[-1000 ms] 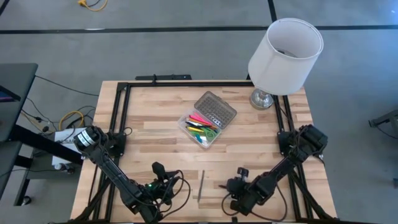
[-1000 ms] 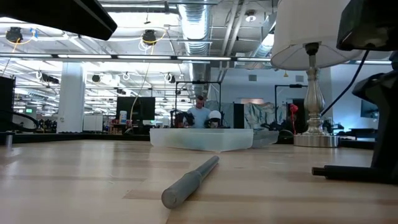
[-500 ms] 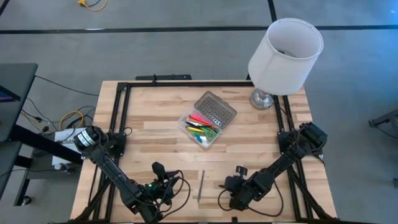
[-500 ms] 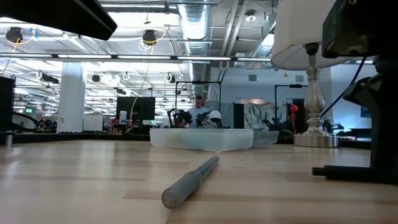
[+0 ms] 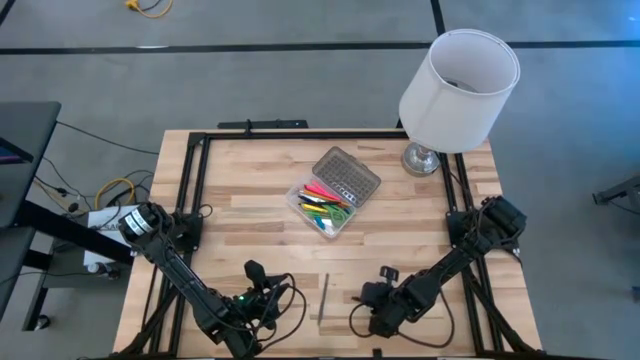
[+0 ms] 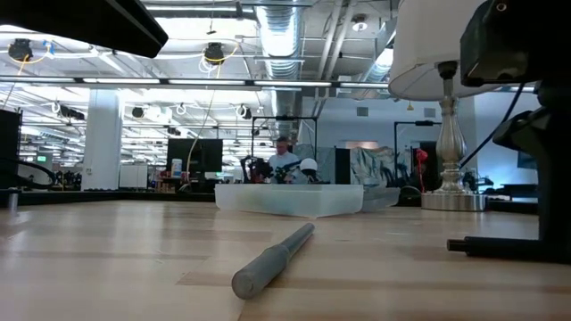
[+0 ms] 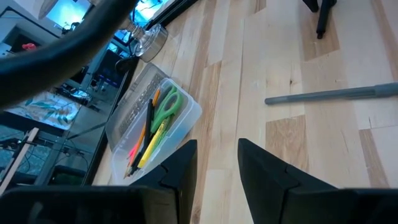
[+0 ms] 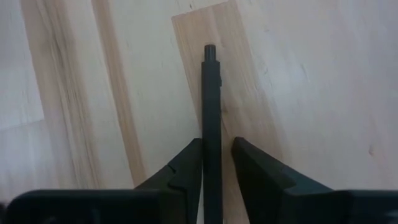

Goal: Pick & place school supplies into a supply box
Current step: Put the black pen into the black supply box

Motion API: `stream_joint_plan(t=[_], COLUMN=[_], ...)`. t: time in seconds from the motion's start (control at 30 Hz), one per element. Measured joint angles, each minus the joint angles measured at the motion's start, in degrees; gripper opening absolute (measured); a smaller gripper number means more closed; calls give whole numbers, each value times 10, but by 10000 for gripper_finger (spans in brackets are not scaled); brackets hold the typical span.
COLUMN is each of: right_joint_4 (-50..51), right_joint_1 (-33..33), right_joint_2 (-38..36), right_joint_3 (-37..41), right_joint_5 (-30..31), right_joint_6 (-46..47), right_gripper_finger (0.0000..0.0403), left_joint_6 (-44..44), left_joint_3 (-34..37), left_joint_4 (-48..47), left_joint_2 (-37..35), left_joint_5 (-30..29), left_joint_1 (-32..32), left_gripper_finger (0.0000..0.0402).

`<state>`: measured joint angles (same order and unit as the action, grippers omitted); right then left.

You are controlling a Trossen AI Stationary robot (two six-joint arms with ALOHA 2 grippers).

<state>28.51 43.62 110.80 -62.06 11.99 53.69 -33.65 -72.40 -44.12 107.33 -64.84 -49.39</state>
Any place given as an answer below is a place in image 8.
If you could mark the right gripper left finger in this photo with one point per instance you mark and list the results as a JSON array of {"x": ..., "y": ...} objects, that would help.
[{"x": 189, "y": 174}]

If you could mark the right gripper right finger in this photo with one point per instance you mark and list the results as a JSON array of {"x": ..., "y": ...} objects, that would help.
[{"x": 261, "y": 183}]

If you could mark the black pen white scale print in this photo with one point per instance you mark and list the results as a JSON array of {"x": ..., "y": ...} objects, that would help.
[{"x": 211, "y": 109}]

